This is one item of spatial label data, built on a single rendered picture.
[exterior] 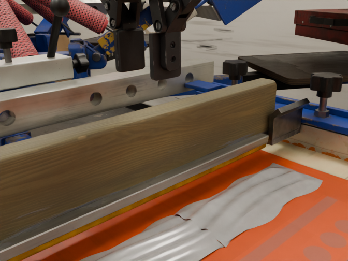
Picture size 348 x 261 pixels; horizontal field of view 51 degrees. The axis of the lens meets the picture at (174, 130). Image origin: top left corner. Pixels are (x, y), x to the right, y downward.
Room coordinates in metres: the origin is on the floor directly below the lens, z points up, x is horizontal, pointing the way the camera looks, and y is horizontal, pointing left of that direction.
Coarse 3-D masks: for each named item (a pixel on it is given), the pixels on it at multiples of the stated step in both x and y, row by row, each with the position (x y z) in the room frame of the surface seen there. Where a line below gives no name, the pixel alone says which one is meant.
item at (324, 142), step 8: (304, 128) 0.49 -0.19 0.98; (312, 128) 0.48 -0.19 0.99; (320, 128) 0.48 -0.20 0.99; (296, 136) 0.50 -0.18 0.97; (304, 136) 0.49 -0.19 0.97; (312, 136) 0.48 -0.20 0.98; (320, 136) 0.47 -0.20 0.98; (328, 136) 0.47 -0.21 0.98; (336, 136) 0.46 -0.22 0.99; (344, 136) 0.45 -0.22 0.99; (296, 144) 0.50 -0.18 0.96; (304, 144) 0.49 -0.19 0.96; (312, 144) 0.48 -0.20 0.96; (320, 144) 0.47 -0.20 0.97; (328, 144) 0.46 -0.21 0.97; (336, 144) 0.46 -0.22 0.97; (344, 144) 0.45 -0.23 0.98; (320, 152) 0.47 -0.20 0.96; (328, 152) 0.46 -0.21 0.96; (336, 152) 0.46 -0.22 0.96; (344, 152) 0.45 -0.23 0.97; (344, 160) 0.45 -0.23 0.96
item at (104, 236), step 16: (144, 208) 0.34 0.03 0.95; (160, 208) 0.34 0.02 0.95; (112, 224) 0.31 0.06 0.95; (128, 224) 0.31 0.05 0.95; (144, 224) 0.31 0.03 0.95; (80, 240) 0.29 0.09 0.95; (96, 240) 0.28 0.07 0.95; (112, 240) 0.28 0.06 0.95; (32, 256) 0.26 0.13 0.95; (48, 256) 0.26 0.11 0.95; (64, 256) 0.26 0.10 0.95; (80, 256) 0.26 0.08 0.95; (208, 256) 0.26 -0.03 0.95; (224, 256) 0.26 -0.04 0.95
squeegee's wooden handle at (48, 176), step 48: (192, 96) 0.40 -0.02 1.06; (240, 96) 0.42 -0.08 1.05; (48, 144) 0.27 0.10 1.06; (96, 144) 0.29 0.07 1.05; (144, 144) 0.33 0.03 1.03; (192, 144) 0.37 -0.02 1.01; (0, 192) 0.24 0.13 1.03; (48, 192) 0.26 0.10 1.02; (96, 192) 0.29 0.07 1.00; (0, 240) 0.23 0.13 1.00
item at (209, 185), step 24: (240, 168) 0.43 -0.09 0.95; (264, 168) 0.43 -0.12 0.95; (312, 168) 0.42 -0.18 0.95; (168, 192) 0.37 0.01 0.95; (192, 192) 0.37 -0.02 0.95; (216, 192) 0.37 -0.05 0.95; (312, 192) 0.37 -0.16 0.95; (336, 192) 0.36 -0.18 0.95; (288, 216) 0.32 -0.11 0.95; (240, 240) 0.28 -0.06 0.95
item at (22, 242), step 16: (240, 144) 0.41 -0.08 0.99; (256, 144) 0.42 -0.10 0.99; (208, 160) 0.37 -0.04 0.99; (224, 160) 0.38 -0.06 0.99; (160, 176) 0.33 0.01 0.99; (176, 176) 0.33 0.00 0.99; (192, 176) 0.35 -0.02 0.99; (128, 192) 0.30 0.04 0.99; (144, 192) 0.31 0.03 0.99; (80, 208) 0.28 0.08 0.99; (96, 208) 0.28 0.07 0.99; (112, 208) 0.28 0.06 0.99; (48, 224) 0.25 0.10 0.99; (64, 224) 0.25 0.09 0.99; (80, 224) 0.26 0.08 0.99; (16, 240) 0.23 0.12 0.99; (32, 240) 0.24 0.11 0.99; (48, 240) 0.24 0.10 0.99; (0, 256) 0.22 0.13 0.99
